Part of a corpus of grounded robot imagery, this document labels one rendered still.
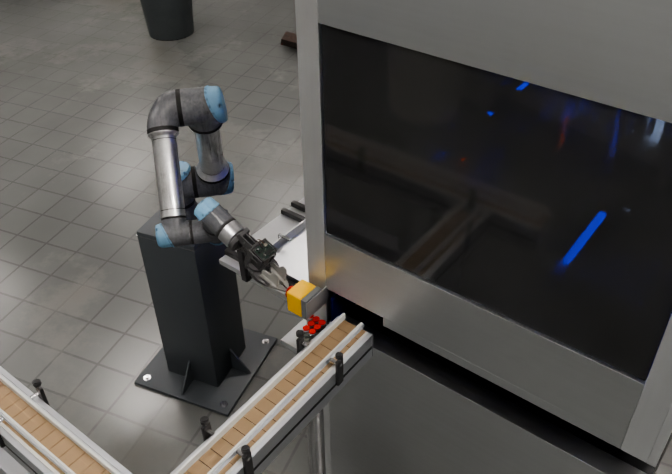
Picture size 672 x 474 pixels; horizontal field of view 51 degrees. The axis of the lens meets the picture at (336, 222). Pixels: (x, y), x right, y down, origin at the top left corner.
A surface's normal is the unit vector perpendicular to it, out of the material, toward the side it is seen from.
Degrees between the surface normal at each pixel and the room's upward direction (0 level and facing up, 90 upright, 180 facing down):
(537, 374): 90
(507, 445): 90
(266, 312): 0
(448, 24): 90
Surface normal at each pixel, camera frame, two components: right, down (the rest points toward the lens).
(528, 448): -0.61, 0.49
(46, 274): -0.01, -0.79
